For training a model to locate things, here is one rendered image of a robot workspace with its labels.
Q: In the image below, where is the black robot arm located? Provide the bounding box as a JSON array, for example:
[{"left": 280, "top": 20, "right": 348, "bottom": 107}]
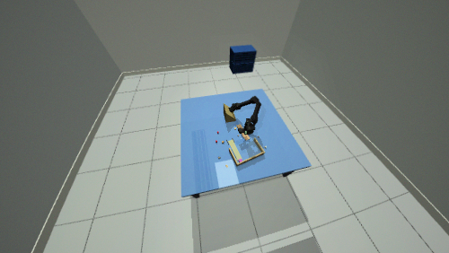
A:
[{"left": 228, "top": 96, "right": 261, "bottom": 135}]

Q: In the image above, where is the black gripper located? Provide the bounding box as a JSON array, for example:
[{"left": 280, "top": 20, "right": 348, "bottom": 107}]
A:
[{"left": 238, "top": 124, "right": 246, "bottom": 134}]

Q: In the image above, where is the tan strip with red stripes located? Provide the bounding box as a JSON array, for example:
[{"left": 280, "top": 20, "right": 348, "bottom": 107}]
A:
[{"left": 237, "top": 124, "right": 250, "bottom": 141}]

